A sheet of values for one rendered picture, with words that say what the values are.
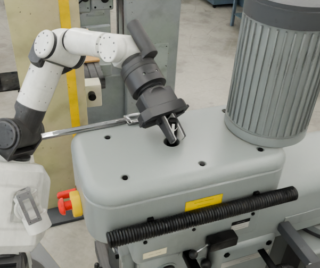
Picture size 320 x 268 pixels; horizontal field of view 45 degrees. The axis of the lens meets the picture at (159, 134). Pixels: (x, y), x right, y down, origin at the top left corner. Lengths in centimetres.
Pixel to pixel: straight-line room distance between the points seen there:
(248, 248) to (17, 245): 65
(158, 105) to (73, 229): 245
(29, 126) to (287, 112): 71
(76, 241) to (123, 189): 239
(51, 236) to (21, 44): 149
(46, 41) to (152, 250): 61
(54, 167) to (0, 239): 193
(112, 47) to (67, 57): 25
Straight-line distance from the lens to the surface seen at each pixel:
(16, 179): 118
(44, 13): 250
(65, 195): 103
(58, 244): 314
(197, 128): 94
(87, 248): 309
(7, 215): 118
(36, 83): 115
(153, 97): 86
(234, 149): 89
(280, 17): 78
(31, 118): 117
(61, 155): 301
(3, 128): 115
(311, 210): 116
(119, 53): 90
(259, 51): 82
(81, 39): 104
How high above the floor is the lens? 242
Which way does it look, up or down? 35 degrees down
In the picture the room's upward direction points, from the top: 3 degrees clockwise
